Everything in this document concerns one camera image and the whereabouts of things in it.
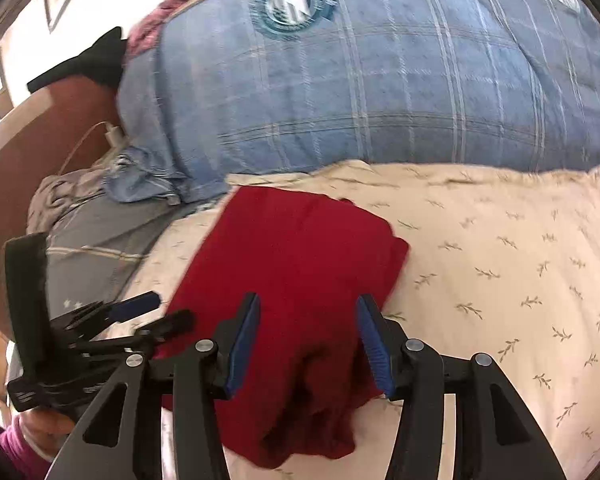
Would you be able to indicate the black cloth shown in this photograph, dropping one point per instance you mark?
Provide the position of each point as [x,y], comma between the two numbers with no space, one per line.
[95,65]

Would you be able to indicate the red sweater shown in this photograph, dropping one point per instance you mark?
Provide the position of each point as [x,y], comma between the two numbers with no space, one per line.
[290,270]

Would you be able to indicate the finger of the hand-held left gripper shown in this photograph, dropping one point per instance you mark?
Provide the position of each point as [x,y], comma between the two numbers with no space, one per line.
[172,324]
[135,306]

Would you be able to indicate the wooden headboard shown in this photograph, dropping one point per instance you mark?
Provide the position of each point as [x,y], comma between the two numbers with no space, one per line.
[30,145]

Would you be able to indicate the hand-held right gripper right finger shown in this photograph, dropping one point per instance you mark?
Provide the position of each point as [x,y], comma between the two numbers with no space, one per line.
[375,350]

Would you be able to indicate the cream leaf-print bed sheet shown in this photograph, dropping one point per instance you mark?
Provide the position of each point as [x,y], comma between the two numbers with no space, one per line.
[505,270]

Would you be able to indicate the grey crumpled cloth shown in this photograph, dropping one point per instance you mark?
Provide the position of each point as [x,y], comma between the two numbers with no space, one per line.
[55,195]

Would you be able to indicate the white charger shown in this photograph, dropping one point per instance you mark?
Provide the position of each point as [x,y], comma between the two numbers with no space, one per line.
[114,135]

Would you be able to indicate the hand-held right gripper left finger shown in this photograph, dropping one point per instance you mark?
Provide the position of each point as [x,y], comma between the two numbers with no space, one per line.
[242,350]

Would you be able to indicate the blue plaid pillow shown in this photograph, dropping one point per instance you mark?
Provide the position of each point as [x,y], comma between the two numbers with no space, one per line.
[380,85]

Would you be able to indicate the maroon cloth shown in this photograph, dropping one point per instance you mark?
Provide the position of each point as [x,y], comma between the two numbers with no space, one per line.
[155,20]

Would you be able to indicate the person's left forearm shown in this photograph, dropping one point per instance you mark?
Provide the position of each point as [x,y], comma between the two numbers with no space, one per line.
[20,450]

